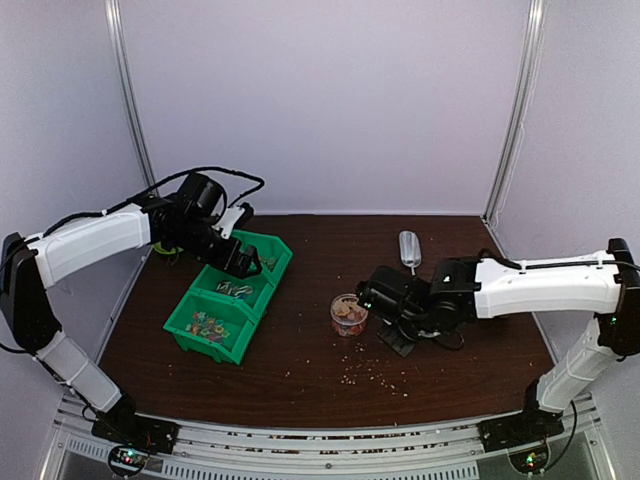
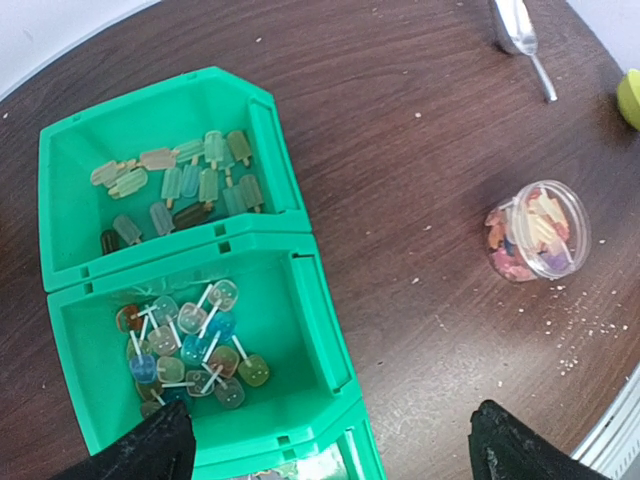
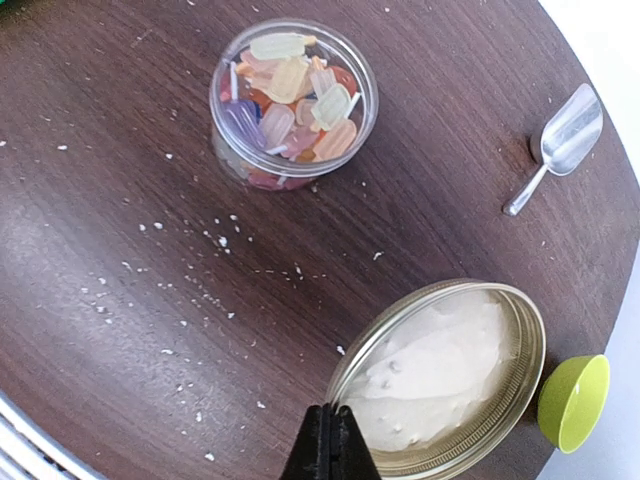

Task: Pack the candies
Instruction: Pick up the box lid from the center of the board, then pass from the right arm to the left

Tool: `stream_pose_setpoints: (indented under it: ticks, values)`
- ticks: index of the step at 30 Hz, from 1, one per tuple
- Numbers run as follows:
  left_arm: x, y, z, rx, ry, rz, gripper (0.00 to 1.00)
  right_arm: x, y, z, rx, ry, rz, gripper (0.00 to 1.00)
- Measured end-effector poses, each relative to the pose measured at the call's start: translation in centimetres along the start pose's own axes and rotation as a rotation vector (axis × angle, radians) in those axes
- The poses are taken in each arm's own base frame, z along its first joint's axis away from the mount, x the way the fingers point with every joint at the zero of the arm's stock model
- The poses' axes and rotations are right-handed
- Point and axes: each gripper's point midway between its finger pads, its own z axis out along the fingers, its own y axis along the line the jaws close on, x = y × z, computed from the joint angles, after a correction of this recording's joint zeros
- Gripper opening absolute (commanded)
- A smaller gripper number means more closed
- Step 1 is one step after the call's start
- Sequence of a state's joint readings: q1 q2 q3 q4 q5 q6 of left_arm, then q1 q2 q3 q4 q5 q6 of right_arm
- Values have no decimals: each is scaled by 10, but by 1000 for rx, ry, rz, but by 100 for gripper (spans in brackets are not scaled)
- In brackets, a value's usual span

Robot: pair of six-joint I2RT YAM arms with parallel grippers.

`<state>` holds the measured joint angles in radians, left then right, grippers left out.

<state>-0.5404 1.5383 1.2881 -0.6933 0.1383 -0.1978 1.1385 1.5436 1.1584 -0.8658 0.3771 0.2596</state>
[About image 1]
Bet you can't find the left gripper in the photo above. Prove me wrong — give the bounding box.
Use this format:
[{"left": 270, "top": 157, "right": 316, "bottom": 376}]
[{"left": 167, "top": 217, "right": 262, "bottom": 279}]

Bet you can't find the green bin compartment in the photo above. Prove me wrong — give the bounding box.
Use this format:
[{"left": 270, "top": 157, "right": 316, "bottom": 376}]
[
  {"left": 189, "top": 266, "right": 277, "bottom": 324},
  {"left": 233, "top": 230, "right": 293, "bottom": 286}
]

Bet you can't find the metal scoop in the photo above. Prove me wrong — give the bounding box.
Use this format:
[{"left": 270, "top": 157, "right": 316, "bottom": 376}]
[{"left": 398, "top": 230, "right": 422, "bottom": 276}]

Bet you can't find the green bin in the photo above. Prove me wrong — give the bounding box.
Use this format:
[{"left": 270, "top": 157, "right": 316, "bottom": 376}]
[{"left": 163, "top": 291, "right": 259, "bottom": 365}]

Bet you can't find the clear plastic jar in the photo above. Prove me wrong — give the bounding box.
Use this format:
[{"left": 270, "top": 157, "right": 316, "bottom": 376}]
[{"left": 330, "top": 294, "right": 368, "bottom": 337}]

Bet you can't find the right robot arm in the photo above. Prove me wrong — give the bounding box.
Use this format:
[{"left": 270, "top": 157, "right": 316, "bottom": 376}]
[{"left": 358, "top": 238, "right": 639, "bottom": 442}]

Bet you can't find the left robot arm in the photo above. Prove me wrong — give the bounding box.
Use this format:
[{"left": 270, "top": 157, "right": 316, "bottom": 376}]
[{"left": 1, "top": 193, "right": 262, "bottom": 444}]

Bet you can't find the yellow candies pile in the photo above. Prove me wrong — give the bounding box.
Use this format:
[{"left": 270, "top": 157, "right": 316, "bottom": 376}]
[{"left": 259, "top": 255, "right": 278, "bottom": 271}]

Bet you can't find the lollipop candies pile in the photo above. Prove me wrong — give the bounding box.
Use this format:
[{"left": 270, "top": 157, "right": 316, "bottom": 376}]
[{"left": 215, "top": 280, "right": 254, "bottom": 300}]

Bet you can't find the star candies pile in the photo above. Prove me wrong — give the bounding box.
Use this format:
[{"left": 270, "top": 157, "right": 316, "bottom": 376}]
[{"left": 185, "top": 311, "right": 231, "bottom": 344}]

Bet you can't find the green bowl behind bins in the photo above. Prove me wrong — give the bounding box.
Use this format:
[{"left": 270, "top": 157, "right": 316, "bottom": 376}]
[{"left": 153, "top": 242, "right": 176, "bottom": 255}]

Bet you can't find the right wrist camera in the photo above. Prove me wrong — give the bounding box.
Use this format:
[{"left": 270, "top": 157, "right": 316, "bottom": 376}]
[{"left": 356, "top": 265, "right": 431, "bottom": 321}]

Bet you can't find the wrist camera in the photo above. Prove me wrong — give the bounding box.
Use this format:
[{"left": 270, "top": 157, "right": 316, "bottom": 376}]
[
  {"left": 176, "top": 173, "right": 226, "bottom": 217},
  {"left": 356, "top": 265, "right": 431, "bottom": 321}
]

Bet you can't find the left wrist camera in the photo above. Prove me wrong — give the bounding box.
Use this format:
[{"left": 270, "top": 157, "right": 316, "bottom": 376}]
[{"left": 176, "top": 173, "right": 226, "bottom": 217}]

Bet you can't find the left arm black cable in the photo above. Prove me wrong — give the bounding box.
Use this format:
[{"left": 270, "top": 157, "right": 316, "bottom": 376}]
[{"left": 0, "top": 167, "right": 266, "bottom": 354}]

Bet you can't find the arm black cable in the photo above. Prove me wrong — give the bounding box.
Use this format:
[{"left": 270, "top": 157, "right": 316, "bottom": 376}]
[
  {"left": 477, "top": 249, "right": 640, "bottom": 466},
  {"left": 0, "top": 167, "right": 266, "bottom": 354}
]

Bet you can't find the aluminium front rail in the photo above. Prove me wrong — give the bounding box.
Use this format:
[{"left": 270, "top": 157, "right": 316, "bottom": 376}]
[{"left": 49, "top": 394, "right": 606, "bottom": 480}]

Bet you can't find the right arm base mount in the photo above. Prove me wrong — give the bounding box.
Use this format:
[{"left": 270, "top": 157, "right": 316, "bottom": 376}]
[{"left": 477, "top": 412, "right": 564, "bottom": 452}]

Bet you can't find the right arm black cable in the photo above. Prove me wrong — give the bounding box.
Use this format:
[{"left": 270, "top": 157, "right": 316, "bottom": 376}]
[{"left": 477, "top": 249, "right": 640, "bottom": 466}]

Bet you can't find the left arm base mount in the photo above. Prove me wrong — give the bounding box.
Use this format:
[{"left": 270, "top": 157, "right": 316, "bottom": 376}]
[{"left": 91, "top": 416, "right": 179, "bottom": 454}]

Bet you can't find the left aluminium corner post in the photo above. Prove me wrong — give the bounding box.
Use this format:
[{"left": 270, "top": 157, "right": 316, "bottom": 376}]
[{"left": 104, "top": 0, "right": 157, "bottom": 193}]

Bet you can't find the aluminium corner post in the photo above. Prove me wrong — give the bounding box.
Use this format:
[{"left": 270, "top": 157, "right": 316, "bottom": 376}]
[
  {"left": 484, "top": 0, "right": 546, "bottom": 226},
  {"left": 104, "top": 0, "right": 157, "bottom": 193}
]

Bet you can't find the right aluminium corner post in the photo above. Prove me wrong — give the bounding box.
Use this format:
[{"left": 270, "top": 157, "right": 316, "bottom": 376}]
[{"left": 484, "top": 0, "right": 546, "bottom": 226}]

